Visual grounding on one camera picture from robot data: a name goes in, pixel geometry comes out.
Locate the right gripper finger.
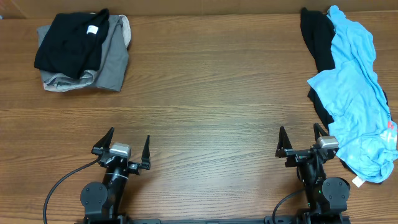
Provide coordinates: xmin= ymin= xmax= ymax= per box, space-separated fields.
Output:
xmin=313 ymin=123 xmax=328 ymax=141
xmin=275 ymin=126 xmax=293 ymax=157

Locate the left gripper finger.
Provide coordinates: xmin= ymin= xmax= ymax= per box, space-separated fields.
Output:
xmin=93 ymin=127 xmax=114 ymax=150
xmin=141 ymin=135 xmax=151 ymax=170

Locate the light blue t-shirt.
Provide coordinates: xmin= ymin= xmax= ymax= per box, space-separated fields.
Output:
xmin=307 ymin=4 xmax=398 ymax=184

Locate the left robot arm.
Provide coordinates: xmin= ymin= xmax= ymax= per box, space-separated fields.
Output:
xmin=80 ymin=127 xmax=150 ymax=223

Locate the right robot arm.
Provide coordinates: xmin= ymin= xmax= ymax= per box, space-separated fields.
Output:
xmin=265 ymin=123 xmax=351 ymax=224

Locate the folded grey garment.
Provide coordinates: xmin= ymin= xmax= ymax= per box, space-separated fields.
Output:
xmin=40 ymin=14 xmax=131 ymax=92

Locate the black garment on right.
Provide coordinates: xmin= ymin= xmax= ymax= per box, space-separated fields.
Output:
xmin=300 ymin=7 xmax=389 ymax=175

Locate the folded black garment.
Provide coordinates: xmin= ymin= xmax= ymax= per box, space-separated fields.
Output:
xmin=34 ymin=9 xmax=109 ymax=79

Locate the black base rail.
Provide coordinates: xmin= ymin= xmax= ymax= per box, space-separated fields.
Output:
xmin=74 ymin=215 xmax=351 ymax=224

